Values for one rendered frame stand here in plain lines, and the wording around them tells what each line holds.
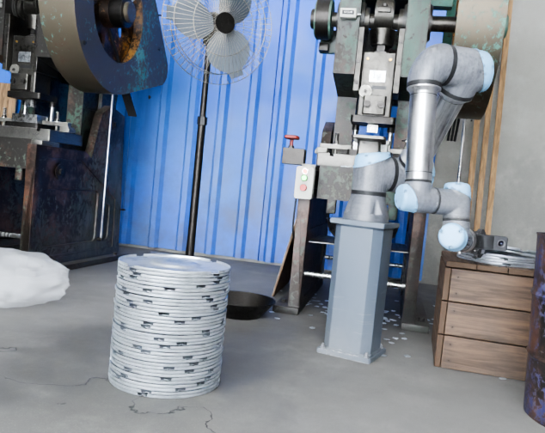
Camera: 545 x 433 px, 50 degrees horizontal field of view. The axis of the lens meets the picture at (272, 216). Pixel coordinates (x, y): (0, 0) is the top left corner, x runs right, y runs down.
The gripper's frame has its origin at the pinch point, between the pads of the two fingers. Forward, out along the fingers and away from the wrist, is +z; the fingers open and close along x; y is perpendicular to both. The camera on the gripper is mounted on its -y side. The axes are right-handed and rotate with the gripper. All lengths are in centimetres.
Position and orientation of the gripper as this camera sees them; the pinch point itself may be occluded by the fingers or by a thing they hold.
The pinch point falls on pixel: (485, 245)
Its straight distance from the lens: 204.1
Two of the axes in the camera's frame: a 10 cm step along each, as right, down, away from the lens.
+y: -8.4, -1.1, 5.3
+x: -1.5, 9.9, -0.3
